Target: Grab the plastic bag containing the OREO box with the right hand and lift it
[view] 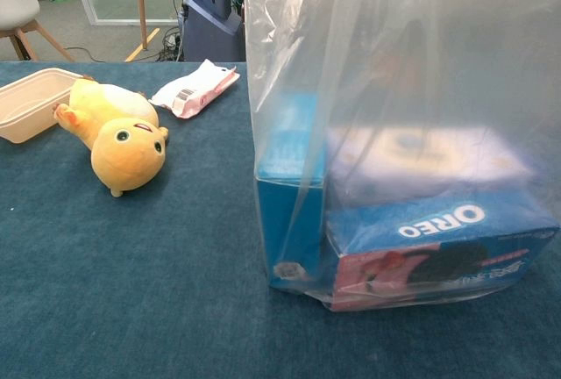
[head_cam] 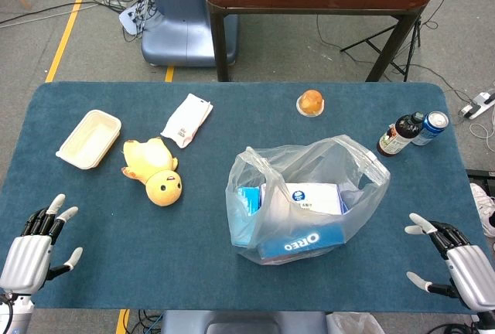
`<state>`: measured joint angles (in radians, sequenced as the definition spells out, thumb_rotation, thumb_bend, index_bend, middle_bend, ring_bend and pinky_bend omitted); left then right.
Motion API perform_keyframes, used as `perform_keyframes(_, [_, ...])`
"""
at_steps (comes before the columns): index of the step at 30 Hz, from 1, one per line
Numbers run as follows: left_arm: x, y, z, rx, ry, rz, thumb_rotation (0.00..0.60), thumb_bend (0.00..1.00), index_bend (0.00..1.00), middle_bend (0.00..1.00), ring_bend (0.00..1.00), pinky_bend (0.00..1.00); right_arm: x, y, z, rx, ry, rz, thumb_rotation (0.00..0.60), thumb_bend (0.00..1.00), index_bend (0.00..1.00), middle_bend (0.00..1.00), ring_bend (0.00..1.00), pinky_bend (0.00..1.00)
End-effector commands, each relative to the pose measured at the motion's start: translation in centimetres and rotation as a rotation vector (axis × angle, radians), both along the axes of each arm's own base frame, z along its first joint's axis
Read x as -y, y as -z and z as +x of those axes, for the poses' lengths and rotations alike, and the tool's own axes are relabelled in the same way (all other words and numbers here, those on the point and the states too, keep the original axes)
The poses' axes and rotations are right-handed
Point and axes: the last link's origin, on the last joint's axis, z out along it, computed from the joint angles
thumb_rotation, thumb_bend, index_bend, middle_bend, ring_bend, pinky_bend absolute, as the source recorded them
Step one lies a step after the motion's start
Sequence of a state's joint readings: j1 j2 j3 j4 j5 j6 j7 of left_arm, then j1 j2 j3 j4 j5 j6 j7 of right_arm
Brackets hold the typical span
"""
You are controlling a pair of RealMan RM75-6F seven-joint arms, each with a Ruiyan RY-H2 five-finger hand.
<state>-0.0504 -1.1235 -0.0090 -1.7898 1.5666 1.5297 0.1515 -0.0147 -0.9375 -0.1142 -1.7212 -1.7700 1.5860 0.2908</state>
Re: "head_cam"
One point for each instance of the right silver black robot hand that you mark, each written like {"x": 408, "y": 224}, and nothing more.
{"x": 470, "y": 268}

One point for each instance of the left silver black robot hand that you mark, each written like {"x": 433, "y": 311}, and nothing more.
{"x": 25, "y": 258}

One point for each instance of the transparent plastic bag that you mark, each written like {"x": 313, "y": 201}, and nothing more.
{"x": 309, "y": 158}

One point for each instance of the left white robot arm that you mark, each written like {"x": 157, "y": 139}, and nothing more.
{"x": 13, "y": 312}

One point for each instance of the white sneaker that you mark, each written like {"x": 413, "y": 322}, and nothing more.
{"x": 483, "y": 204}

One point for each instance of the cream plastic food container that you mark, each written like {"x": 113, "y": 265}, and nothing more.
{"x": 91, "y": 138}

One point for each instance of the blue drink can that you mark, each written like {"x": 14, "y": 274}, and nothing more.
{"x": 431, "y": 127}

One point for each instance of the dark brown drink bottle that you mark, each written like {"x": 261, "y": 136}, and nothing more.
{"x": 398, "y": 135}

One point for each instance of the yellow plush duck toy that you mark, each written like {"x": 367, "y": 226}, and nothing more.
{"x": 152, "y": 165}

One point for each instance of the white grey power strip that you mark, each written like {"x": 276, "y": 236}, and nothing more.
{"x": 479, "y": 103}

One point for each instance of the blue felt table mat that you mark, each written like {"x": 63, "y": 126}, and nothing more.
{"x": 193, "y": 241}

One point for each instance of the blue Oreo cookie box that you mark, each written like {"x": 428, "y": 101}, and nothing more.
{"x": 301, "y": 242}

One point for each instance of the white box with blue logo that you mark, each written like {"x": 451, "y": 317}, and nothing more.
{"x": 309, "y": 196}

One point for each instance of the white paper pouch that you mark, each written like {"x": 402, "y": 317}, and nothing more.
{"x": 187, "y": 119}

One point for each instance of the grey blue robot chassis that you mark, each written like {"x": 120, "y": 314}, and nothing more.
{"x": 239, "y": 322}

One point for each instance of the light blue packet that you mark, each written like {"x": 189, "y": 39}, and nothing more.
{"x": 245, "y": 210}

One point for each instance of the bun in plastic cup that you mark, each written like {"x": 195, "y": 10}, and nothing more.
{"x": 310, "y": 103}

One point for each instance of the black tripod stand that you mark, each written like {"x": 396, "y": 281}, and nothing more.
{"x": 417, "y": 36}

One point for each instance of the white power strip with plugs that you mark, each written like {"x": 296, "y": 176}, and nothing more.
{"x": 131, "y": 21}

